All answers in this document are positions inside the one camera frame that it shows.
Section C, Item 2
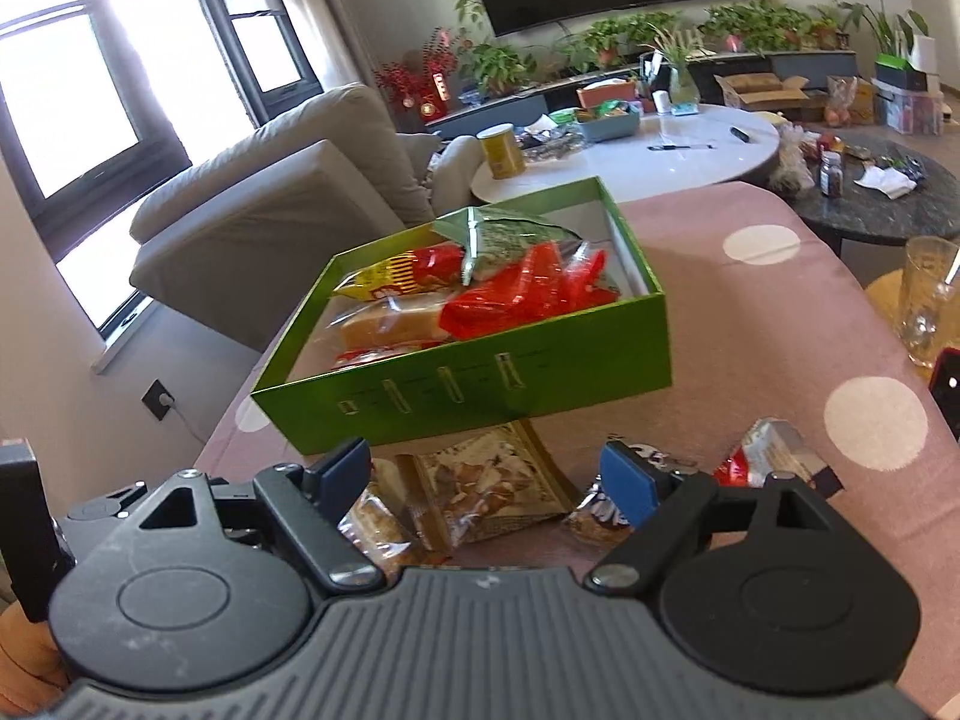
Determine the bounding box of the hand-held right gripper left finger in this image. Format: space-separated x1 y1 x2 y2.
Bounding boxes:
139 436 383 590

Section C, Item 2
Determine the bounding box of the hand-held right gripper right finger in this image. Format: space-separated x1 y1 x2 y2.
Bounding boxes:
589 441 835 592

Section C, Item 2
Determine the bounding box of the dark brown snack packet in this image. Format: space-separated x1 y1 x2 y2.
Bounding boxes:
566 435 702 547

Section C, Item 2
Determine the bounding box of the orange brown snack packet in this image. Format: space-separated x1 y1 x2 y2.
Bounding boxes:
337 457 451 571

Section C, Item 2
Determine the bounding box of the brown nut snack packet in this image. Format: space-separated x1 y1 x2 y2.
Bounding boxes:
396 420 582 552

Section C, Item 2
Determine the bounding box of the green cardboard box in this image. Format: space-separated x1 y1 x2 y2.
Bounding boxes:
250 176 672 457

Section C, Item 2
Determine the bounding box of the red brown snack packet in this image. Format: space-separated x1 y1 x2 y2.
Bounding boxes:
712 418 842 500

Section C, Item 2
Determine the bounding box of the clear bread packet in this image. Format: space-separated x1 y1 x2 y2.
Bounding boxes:
330 292 458 352

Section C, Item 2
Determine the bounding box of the yellow red snack packet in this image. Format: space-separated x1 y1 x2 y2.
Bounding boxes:
332 244 466 302

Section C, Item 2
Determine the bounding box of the large red snack bag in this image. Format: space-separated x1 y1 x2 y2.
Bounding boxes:
437 240 623 342

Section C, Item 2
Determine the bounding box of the green snack packet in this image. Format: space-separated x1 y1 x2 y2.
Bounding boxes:
433 206 578 287

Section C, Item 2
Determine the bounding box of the person's left hand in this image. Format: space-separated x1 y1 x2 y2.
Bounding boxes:
0 600 72 720

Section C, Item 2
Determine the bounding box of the pink polka dot blanket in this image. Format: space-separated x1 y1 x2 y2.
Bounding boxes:
191 180 960 720

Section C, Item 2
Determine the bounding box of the beige sofa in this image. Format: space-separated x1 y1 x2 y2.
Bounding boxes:
129 82 485 353

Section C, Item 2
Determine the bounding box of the yellow round stool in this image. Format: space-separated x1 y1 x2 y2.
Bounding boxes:
864 268 912 338

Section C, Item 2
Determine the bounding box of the white round table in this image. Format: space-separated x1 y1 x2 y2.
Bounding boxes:
470 103 781 205

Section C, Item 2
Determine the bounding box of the black smartphone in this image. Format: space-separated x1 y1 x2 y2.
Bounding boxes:
928 347 960 440

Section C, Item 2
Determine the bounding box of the clear glass cup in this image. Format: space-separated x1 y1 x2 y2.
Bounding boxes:
898 235 960 370

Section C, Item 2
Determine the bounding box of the yellow can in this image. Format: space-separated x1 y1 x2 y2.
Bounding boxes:
477 124 520 181

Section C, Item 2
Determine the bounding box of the blue tray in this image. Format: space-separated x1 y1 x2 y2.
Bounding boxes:
574 106 642 143

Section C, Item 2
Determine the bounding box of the clear plastic bag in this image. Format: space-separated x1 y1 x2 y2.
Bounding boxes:
771 124 820 194

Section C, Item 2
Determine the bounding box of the dark round table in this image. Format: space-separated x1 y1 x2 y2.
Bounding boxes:
772 136 960 248

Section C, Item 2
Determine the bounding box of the orange tissue box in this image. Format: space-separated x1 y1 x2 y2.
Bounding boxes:
576 81 637 110

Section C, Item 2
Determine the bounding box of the grey television cabinet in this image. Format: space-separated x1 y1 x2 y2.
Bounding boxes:
424 49 857 140

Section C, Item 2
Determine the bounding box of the white cloth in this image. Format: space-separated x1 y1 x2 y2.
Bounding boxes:
855 165 920 200

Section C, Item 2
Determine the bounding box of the glass vase with green plant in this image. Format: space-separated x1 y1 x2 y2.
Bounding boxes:
651 28 703 107

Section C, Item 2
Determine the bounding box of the red flower plant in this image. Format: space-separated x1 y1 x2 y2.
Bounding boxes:
373 30 458 117

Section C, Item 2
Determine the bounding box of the open cardboard box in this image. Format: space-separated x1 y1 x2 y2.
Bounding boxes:
714 72 811 115

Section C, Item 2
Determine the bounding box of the black framed window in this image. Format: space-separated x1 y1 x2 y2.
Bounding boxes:
0 0 331 368

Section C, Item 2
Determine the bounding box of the green potted plant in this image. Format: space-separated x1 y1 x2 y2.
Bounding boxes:
566 15 638 68
705 4 792 53
465 41 537 95
634 11 685 53
795 4 852 46

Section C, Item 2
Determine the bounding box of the plastic bag of fruit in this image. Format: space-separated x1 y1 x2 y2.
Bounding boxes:
821 75 876 126

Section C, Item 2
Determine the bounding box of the beige curtain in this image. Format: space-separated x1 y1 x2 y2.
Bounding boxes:
251 0 392 102

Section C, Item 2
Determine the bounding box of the green black box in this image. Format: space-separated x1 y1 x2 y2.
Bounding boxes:
874 52 929 91

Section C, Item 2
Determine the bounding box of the large leaf potted plant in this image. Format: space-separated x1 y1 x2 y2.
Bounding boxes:
840 0 931 65

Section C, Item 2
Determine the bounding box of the black wall socket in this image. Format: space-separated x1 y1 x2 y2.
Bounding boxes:
142 379 178 421

